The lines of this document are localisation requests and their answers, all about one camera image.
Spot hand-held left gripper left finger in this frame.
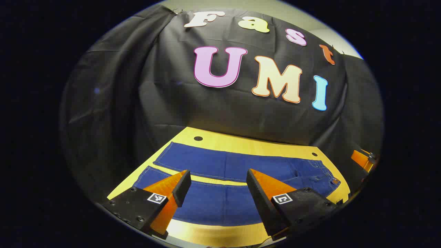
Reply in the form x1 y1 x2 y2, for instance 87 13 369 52
101 169 192 240

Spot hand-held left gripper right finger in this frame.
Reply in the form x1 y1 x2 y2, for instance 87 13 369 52
246 168 345 241

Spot blue denim jeans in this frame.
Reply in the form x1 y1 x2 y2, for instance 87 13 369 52
133 141 341 227

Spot black backdrop cloth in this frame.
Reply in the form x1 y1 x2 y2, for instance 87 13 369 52
59 4 384 207

